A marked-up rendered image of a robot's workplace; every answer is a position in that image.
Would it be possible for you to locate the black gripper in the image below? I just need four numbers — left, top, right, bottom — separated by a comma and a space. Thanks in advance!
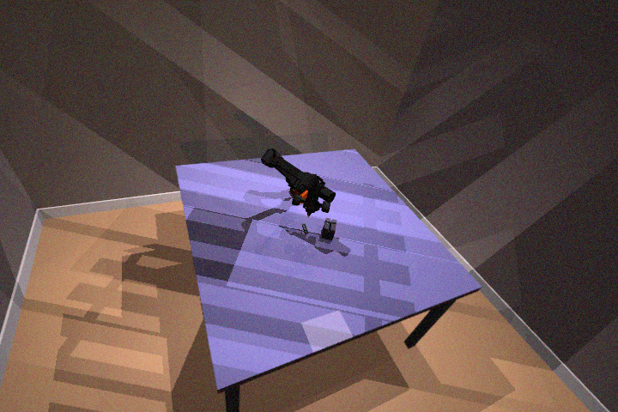
292, 192, 330, 216

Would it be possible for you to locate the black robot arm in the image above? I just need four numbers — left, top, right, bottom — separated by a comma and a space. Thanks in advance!
261, 148, 336, 213

